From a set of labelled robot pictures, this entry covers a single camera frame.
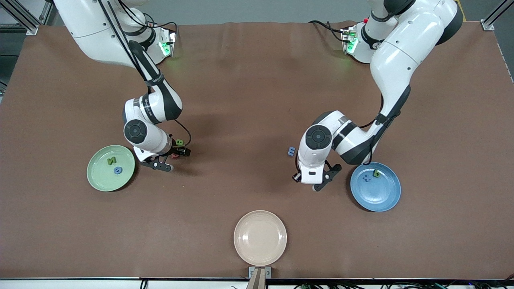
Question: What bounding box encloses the blue plate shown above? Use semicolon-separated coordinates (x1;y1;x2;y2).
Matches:
350;162;402;212

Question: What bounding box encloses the beige plate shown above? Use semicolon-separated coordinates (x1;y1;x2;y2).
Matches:
234;210;288;267

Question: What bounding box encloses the brown table cover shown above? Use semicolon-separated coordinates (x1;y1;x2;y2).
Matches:
0;21;514;280

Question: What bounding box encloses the metal connector plate green light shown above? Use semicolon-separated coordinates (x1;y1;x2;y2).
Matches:
160;27;177;57
341;26;359;55

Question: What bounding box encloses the black cable along right arm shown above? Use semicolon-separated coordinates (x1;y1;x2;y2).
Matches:
96;0;192;147

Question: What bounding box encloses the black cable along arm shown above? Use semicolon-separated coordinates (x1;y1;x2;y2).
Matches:
96;0;192;147
295;90;388;174

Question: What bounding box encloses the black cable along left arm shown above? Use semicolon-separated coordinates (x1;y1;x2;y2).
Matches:
295;90;388;174

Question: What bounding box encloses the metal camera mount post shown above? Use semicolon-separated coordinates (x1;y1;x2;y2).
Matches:
247;267;272;289

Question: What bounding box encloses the black base cable right arm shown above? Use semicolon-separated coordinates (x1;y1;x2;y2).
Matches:
149;19;179;43

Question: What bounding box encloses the black base cable arm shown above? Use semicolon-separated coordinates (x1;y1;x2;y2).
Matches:
149;19;179;43
308;20;347;41

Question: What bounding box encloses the black base cable left arm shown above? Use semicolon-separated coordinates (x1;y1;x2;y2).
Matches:
308;20;347;41

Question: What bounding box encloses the aluminium frame with diagonal bars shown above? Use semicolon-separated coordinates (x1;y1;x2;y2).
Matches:
0;0;55;36

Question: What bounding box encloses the aluminium frame corner post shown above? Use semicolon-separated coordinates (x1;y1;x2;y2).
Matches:
482;0;514;31

